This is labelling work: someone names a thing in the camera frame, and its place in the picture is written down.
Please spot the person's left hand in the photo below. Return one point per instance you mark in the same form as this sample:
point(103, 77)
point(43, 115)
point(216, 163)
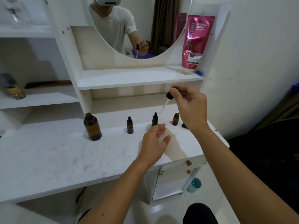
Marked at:
point(151, 146)

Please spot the person's right hand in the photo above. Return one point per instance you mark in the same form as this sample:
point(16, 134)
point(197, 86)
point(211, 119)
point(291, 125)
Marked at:
point(194, 109)

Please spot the black dropper with glass pipette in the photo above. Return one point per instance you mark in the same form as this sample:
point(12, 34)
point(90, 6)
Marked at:
point(169, 95)

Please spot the large amber glass bottle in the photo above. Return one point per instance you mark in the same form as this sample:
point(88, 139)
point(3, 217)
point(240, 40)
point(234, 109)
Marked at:
point(93, 130)

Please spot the person's right forearm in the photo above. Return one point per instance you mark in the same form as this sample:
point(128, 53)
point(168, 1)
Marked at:
point(240, 179)

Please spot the person's left forearm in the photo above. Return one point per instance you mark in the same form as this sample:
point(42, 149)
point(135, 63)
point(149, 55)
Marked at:
point(112, 198)

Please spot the person's right leg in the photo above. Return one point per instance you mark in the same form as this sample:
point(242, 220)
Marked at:
point(199, 215)

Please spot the person's leg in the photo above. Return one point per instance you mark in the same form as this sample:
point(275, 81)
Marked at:
point(83, 215)
point(199, 215)

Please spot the person's left leg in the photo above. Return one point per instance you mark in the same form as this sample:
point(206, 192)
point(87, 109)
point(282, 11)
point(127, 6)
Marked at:
point(83, 215)

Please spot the clear perfume bottle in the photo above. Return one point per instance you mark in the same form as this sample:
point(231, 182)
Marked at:
point(14, 13)

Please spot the small blue cap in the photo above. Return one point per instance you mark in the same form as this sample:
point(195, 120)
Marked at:
point(199, 73)

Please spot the teal cup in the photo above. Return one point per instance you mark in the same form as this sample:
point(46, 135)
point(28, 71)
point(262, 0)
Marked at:
point(194, 185)

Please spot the pink lotion tube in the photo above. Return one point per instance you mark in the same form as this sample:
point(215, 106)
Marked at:
point(197, 39)

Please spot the white vanity shelf unit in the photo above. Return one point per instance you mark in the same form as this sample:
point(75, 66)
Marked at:
point(130, 76)

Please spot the brown fabric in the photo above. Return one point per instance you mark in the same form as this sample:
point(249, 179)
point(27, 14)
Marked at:
point(282, 107)

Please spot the round mirror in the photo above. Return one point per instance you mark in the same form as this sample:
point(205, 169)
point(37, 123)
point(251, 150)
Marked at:
point(114, 25)

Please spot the brown comb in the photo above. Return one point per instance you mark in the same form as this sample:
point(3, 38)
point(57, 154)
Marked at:
point(46, 84)

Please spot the yellow spray can grey cap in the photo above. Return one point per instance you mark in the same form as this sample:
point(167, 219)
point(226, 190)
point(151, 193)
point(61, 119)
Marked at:
point(14, 90)

